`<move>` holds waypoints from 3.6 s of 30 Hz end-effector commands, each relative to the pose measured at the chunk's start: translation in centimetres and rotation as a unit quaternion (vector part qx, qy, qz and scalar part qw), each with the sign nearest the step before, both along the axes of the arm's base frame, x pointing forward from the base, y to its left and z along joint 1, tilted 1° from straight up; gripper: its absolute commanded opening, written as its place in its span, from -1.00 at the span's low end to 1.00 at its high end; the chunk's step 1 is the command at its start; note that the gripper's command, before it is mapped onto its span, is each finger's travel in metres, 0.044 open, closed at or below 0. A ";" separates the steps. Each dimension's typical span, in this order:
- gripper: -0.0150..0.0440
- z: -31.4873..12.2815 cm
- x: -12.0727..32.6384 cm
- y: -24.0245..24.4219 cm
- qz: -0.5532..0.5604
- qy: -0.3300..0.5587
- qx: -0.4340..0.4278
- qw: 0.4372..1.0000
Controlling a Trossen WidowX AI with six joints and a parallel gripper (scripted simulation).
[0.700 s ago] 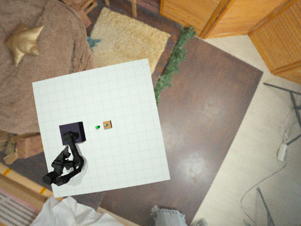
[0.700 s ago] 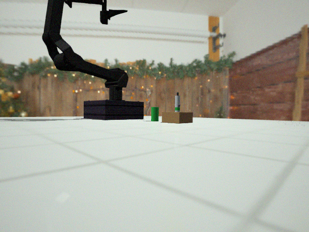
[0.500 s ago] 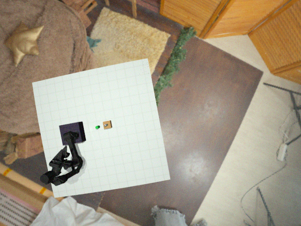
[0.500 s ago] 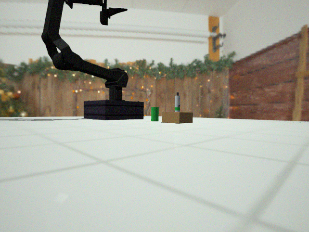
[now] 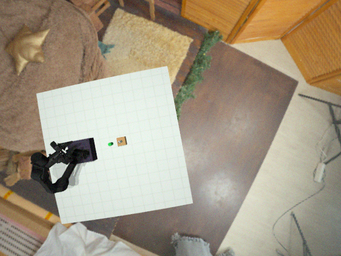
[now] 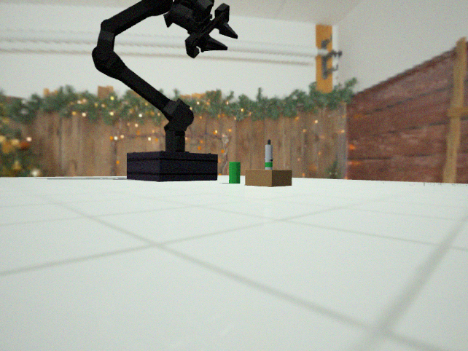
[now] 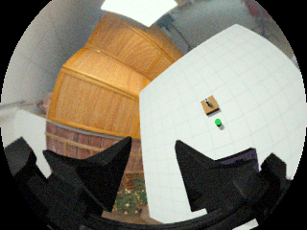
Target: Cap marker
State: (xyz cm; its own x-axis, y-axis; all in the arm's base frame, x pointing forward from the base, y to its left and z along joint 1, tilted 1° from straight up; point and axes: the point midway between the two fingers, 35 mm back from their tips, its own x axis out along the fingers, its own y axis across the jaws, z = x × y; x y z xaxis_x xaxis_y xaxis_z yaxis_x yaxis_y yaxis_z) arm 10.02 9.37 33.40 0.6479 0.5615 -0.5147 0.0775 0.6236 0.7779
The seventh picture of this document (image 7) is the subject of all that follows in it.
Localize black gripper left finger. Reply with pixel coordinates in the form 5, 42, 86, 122
42, 135, 131, 212

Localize tan block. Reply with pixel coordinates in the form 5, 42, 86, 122
201, 96, 219, 116

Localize green marker cap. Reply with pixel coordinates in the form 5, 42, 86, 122
215, 118, 222, 127

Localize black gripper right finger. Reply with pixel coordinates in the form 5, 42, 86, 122
176, 141, 257, 212

